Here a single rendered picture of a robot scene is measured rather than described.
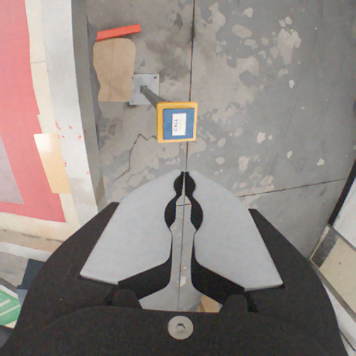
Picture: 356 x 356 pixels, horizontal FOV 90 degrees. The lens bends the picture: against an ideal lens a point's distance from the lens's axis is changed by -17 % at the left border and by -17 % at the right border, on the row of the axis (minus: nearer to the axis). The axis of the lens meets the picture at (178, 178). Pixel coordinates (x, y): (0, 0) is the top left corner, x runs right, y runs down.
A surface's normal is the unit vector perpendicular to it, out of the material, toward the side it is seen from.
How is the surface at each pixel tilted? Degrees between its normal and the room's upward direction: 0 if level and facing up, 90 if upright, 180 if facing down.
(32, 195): 19
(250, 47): 0
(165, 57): 0
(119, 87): 0
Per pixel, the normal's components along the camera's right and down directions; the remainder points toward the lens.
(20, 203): -0.07, 0.49
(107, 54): 0.28, 0.49
